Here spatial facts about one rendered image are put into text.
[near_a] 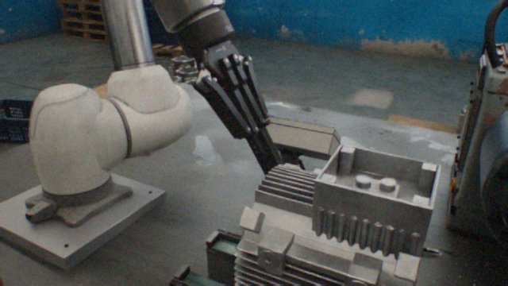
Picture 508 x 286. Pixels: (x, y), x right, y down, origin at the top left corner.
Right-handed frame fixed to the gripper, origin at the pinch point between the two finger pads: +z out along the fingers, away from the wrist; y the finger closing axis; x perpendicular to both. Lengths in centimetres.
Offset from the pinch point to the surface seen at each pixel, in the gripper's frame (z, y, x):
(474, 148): 23.2, 37.2, -20.8
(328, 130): 4.2, 16.3, -2.9
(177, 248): 15.0, 5.2, 34.7
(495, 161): 17.2, 16.0, -25.7
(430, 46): 79, 555, 51
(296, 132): 2.4, 15.5, 2.5
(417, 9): 26, 557, 50
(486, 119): 17.8, 36.9, -24.8
